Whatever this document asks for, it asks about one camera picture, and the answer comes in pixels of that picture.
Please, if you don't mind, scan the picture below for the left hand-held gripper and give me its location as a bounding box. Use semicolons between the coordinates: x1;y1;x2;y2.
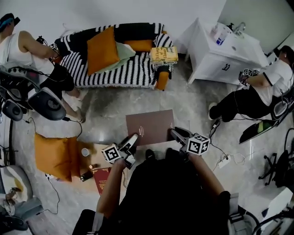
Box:
102;134;139;170

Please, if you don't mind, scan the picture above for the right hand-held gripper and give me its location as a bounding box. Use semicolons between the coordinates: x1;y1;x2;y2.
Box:
170;127;210;156

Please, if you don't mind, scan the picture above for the brown book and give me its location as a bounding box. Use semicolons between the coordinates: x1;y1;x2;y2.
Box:
125;109;175;147

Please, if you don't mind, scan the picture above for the person's left forearm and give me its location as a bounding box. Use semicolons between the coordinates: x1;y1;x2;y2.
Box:
96;158;129;218

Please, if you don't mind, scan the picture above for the person's right forearm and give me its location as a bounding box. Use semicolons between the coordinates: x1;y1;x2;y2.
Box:
188;153;225;198

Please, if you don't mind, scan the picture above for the wooden coffee table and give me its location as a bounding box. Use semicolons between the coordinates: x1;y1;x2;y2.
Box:
71;142;115;196

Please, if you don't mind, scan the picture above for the red hardcover book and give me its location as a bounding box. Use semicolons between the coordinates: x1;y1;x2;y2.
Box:
93;167;112;196

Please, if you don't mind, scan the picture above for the yellow book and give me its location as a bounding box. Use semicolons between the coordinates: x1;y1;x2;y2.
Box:
150;46;179;65

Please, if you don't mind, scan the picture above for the orange cushion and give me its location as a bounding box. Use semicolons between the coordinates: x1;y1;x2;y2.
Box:
86;26;120;76
34;133;78;182
66;136;86;177

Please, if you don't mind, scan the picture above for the dark soap dispenser bottle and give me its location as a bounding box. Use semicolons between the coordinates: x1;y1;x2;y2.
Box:
79;171;91;183

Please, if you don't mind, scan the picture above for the person's black clothing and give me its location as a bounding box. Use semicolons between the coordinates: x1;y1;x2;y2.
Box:
72;148;232;235

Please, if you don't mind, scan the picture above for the black white striped blanket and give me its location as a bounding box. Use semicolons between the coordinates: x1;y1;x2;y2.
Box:
54;22;174;88

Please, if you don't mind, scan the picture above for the white sink cabinet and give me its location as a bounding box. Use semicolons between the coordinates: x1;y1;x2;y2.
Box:
187;17;270;85

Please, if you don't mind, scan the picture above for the light green cushion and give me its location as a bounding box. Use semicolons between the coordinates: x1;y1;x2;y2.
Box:
95;41;136;74

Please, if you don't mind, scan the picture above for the white bottle blue label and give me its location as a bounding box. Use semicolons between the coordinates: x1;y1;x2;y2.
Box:
211;22;228;45

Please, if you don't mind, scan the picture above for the black office chair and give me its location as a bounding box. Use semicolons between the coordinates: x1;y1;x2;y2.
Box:
258;128;294;188

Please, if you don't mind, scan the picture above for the white beanbag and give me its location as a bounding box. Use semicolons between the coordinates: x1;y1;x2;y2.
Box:
0;165;34;207

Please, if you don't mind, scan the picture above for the chrome faucet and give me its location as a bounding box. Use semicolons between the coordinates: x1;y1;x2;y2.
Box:
234;22;246;35

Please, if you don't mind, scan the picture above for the person's left shoulder strap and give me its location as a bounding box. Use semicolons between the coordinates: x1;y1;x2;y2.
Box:
91;212;104;235

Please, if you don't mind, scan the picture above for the person's shoulder strap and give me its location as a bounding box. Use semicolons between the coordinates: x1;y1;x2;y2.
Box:
228;192;244;228
91;212;104;235

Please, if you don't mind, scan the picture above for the person's right shoulder strap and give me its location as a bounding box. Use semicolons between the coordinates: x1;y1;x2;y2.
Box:
228;192;244;228

